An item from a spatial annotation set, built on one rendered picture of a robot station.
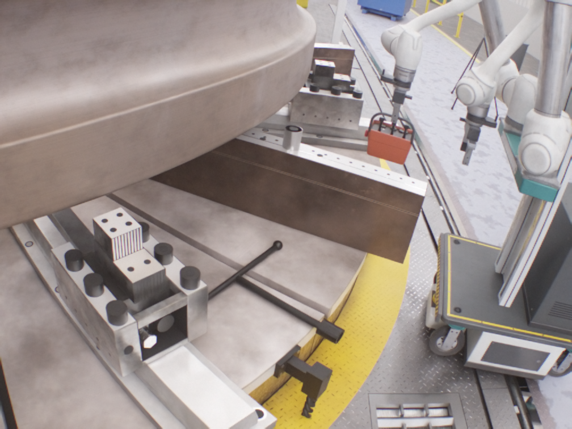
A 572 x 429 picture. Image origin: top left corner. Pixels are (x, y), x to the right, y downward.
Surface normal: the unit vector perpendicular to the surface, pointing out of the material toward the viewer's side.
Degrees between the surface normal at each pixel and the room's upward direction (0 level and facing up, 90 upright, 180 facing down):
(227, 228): 0
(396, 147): 97
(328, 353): 0
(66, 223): 0
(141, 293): 90
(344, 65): 90
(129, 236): 90
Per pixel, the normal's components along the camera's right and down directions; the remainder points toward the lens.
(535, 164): -0.62, 0.43
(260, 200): -0.36, 0.46
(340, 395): 0.14, -0.84
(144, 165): 0.76, 0.44
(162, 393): -0.60, 0.03
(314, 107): 0.03, 0.54
